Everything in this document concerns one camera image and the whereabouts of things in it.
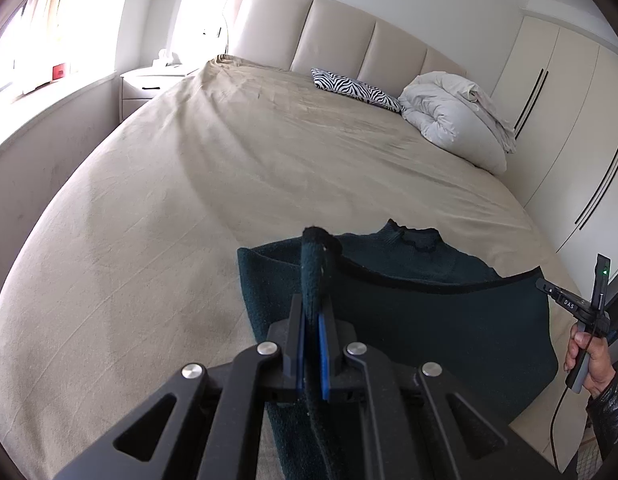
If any white tissue box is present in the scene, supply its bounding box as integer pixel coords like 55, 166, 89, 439
150, 49, 183, 68

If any dark green knitted sweater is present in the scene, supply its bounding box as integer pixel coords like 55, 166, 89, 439
237, 219, 560, 480

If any white wardrobe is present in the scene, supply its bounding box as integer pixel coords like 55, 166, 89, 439
489, 7, 618, 306

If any white window ledge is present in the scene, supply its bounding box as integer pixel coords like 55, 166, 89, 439
0, 69, 120, 161

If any window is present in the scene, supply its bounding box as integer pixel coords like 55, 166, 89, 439
0, 0, 120, 103

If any white nightstand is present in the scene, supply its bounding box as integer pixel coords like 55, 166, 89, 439
120, 62, 202, 123

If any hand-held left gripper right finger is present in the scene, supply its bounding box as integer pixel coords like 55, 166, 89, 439
316, 306, 564, 480

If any bed with beige sheet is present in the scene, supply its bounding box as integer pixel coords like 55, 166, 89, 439
0, 55, 584, 480

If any white folded duvet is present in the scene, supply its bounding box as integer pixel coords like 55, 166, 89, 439
399, 72, 510, 176

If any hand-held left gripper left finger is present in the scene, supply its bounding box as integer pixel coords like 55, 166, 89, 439
54, 295, 310, 480

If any black wardrobe handle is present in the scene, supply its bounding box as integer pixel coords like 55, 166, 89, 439
514, 68, 544, 131
579, 135, 618, 231
519, 70, 550, 135
574, 124, 618, 223

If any zebra print pillow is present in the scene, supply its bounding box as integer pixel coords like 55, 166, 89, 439
311, 68, 406, 113

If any cream padded headboard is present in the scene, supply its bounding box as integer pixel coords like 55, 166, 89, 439
224, 0, 467, 78

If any thin black cable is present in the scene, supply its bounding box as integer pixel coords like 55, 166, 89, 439
550, 305, 604, 468

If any person's right forearm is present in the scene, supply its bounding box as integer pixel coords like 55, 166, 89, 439
586, 365, 618, 461

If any person's right hand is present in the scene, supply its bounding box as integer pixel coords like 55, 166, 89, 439
564, 331, 616, 401

